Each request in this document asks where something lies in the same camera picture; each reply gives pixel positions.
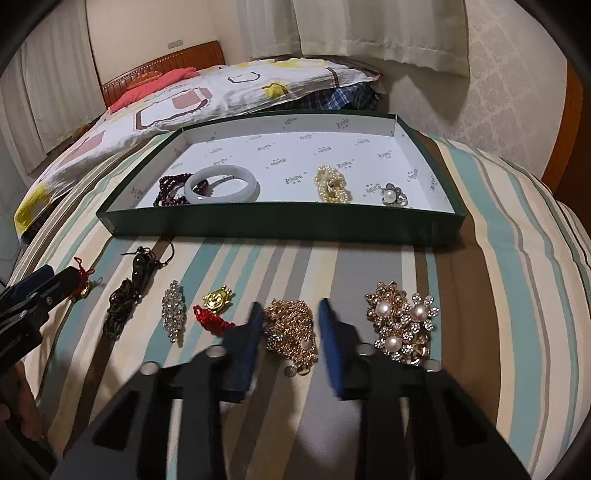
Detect gold rhinestone pendant brooch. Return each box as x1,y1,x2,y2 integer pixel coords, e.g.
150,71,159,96
263,299,318,378

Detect green shallow cardboard box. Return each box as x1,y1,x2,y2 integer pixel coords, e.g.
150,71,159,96
97,111,467,247

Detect wooden door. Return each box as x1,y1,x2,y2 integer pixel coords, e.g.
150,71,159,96
542,63,591,232

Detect blue plaid blanket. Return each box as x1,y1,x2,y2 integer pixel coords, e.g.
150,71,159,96
294,83,380,111

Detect striped bed cover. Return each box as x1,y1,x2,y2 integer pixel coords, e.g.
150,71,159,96
13,137,590,479

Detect red tassel gold charm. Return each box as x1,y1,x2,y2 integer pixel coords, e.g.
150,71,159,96
192,285,235,337

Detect rose gold flower brooch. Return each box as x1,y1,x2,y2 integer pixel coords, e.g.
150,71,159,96
365,281,440,366

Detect cream window curtain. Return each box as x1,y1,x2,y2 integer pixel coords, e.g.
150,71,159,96
238,0,470,77

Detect wall power socket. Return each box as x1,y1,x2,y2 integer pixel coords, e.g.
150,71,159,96
167,39,183,50

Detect pearl flower ring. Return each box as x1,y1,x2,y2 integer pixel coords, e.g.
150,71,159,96
380,182,410,208

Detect red knot gold charm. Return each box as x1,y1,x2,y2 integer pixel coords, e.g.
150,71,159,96
68,257,102,303

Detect silver rhinestone brooch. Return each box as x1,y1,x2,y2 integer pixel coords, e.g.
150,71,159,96
161,280,186,343

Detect cream pearl bracelet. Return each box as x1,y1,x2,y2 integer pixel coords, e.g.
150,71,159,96
314,164,353,204

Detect red pillow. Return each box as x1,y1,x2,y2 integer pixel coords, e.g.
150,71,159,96
108,67,199,114

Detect left side curtain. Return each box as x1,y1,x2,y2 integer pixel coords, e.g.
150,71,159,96
1,1,105,178

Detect dark red bead bracelet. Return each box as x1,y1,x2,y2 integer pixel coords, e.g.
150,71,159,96
152,172,212,208

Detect white patterned quilt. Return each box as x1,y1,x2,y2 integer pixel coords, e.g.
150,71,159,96
14,58,380,245

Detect wooden headboard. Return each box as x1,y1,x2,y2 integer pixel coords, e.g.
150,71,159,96
101,40,225,107

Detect person's hand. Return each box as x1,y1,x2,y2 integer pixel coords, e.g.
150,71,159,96
0,361,43,441

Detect white jade bangle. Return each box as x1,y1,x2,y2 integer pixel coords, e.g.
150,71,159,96
183,164,259,205

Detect black bead tassel strand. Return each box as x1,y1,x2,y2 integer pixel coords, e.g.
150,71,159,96
103,246,174,341

